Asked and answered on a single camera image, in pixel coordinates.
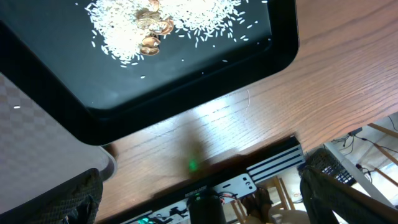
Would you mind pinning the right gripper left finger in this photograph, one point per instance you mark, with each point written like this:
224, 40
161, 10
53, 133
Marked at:
74, 201

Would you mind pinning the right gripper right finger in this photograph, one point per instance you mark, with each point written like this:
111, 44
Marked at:
324, 197

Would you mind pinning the rice food scraps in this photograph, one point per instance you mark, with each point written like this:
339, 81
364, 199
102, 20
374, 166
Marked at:
124, 28

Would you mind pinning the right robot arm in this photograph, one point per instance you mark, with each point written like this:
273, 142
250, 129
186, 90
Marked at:
206, 207

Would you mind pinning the grey floor basket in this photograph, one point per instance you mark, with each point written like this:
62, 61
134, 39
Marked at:
324, 161

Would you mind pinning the white table leg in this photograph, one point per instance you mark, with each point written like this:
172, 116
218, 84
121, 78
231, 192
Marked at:
358, 176

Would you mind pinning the dark brown serving tray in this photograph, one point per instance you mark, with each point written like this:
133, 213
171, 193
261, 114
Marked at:
37, 153

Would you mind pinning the black rectangular tray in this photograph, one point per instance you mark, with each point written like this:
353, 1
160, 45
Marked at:
53, 52

